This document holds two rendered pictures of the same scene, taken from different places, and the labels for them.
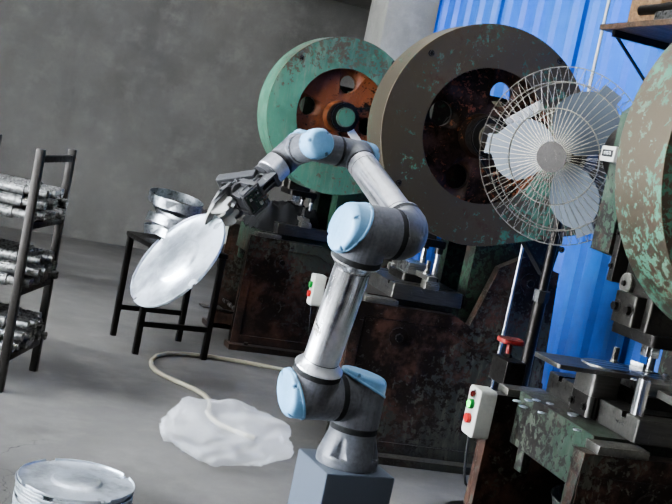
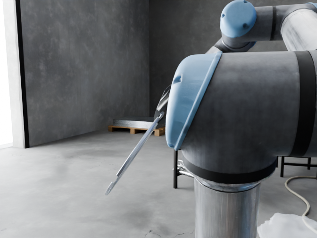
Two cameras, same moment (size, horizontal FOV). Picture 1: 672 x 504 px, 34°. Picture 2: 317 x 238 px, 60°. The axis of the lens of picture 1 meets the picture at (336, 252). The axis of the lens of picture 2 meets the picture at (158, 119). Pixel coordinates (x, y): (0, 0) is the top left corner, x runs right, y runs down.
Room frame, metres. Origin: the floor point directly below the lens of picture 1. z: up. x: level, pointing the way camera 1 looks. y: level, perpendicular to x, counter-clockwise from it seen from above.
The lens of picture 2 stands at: (2.11, -0.22, 1.05)
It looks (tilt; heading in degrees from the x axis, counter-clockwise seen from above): 8 degrees down; 45
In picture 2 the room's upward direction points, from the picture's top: straight up
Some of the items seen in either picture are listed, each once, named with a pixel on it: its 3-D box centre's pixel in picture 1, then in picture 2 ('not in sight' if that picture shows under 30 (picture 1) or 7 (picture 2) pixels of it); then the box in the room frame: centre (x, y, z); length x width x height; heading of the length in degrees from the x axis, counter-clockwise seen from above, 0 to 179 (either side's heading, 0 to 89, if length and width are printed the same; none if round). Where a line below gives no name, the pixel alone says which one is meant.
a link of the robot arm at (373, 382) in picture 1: (357, 396); not in sight; (2.55, -0.12, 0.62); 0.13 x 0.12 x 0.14; 119
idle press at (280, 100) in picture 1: (354, 204); not in sight; (6.20, -0.05, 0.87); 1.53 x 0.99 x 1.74; 111
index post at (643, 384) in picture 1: (640, 395); not in sight; (2.58, -0.79, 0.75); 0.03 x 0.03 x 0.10; 18
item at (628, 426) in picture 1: (638, 411); not in sight; (2.79, -0.86, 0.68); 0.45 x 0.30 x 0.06; 18
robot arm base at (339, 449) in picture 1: (350, 443); not in sight; (2.56, -0.13, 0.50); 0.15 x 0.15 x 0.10
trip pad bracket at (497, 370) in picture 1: (503, 388); not in sight; (3.01, -0.54, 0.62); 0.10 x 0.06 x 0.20; 18
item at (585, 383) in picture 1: (583, 387); not in sight; (2.73, -0.69, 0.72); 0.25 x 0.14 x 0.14; 108
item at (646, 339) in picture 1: (656, 341); not in sight; (2.79, -0.86, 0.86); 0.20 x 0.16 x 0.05; 18
